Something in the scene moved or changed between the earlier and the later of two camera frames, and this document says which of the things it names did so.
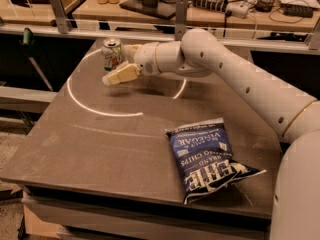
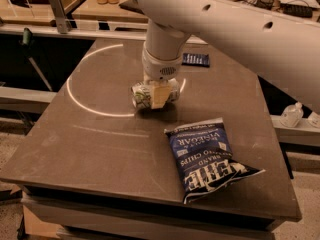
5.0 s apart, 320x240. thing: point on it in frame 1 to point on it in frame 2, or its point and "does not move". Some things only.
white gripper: (145, 58) to (159, 68)
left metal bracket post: (60, 11) does not move
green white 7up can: (113, 54) to (141, 93)
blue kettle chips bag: (205, 159) does not move
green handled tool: (26, 42) does not move
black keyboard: (297, 10) does not move
